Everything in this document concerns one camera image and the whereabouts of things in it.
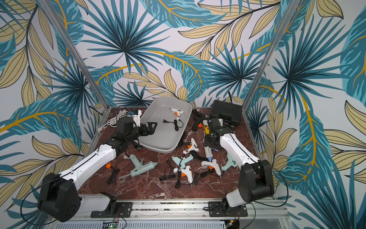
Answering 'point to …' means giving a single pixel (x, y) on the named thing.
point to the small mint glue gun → (181, 162)
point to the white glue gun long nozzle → (212, 164)
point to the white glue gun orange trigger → (185, 171)
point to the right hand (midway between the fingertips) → (210, 143)
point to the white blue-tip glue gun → (208, 153)
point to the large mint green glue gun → (139, 167)
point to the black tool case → (230, 113)
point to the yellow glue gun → (207, 130)
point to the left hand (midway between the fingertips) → (150, 125)
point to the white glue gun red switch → (193, 147)
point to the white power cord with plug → (112, 121)
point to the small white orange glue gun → (177, 112)
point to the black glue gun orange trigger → (198, 121)
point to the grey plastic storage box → (171, 115)
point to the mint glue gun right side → (230, 163)
